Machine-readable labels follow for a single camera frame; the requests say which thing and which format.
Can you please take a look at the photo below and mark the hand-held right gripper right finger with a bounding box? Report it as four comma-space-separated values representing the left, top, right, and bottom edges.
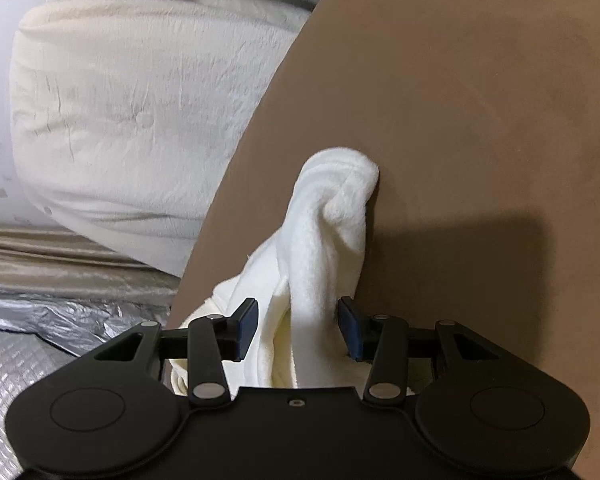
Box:
337, 296, 504, 405

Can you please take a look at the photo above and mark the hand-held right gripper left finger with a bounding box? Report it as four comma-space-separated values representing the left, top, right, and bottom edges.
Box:
94, 298, 260, 407

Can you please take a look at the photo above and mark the white fleece garment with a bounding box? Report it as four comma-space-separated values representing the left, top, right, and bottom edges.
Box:
172, 146, 381, 397

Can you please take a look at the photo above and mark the silver foil sheet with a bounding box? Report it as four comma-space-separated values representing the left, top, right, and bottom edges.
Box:
0, 281, 182, 480

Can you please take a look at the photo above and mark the beige satin curtain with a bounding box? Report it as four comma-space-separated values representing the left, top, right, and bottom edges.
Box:
0, 224, 182, 295

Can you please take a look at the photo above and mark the cream fleece chair cover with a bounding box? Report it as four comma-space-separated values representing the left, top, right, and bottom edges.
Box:
9, 0, 314, 277

